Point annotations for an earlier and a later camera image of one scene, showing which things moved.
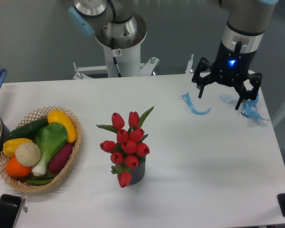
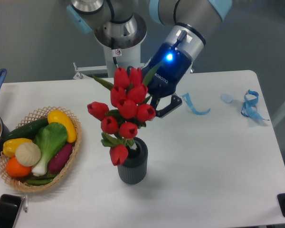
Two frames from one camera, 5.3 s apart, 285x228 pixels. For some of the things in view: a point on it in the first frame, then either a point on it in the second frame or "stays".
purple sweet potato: x=59 y=162 stays
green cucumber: x=29 y=131 stays
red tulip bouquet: x=130 y=147 → x=120 y=124
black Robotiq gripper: x=230 y=67 → x=167 y=79
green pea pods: x=39 y=181 stays
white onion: x=28 y=154 stays
